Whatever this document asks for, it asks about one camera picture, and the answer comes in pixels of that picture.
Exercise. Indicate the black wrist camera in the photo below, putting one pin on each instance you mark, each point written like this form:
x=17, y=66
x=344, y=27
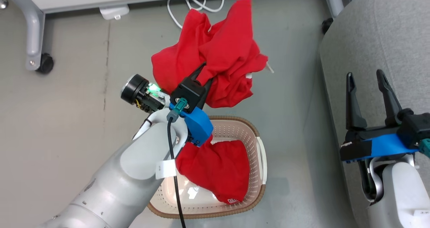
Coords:
x=188, y=93
x=416, y=127

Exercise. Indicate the blue right camera mount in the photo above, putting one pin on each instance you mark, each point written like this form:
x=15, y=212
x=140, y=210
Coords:
x=386, y=147

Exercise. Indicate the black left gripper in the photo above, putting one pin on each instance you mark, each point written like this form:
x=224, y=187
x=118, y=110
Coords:
x=139, y=92

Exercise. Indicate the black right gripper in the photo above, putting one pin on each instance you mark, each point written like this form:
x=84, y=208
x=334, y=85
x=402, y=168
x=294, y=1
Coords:
x=373, y=133

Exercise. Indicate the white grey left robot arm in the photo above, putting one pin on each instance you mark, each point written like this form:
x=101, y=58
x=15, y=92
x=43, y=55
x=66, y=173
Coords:
x=127, y=181

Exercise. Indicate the grey fabric sofa seat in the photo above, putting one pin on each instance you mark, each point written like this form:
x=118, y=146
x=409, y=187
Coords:
x=386, y=36

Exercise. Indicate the blue left camera mount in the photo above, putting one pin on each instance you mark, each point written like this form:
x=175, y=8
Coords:
x=198, y=124

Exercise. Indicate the beige perforated laundry basket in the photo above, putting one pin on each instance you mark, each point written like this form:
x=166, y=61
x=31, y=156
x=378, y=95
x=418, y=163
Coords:
x=237, y=127

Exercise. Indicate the white power adapter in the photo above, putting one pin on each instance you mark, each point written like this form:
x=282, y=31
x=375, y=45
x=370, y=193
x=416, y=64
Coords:
x=114, y=11

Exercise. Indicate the grey metal caster wheel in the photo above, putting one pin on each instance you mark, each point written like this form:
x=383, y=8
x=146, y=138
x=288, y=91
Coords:
x=2, y=3

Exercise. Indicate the black caster wheel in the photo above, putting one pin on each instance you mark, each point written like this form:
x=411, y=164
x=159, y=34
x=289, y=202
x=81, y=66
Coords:
x=46, y=63
x=326, y=26

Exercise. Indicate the red garment with printed logo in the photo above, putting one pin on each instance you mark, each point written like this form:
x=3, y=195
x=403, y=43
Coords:
x=218, y=167

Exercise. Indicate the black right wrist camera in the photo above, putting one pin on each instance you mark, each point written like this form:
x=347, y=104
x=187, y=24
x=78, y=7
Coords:
x=416, y=127

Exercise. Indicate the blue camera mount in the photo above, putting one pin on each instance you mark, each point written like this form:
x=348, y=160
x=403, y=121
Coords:
x=198, y=124
x=386, y=147

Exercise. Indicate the red garment with white label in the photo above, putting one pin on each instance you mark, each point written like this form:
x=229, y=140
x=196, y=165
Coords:
x=228, y=46

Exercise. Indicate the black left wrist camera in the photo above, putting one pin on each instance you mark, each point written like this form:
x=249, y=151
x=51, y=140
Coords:
x=188, y=93

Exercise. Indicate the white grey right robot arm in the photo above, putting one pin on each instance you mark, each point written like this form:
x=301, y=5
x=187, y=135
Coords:
x=399, y=194

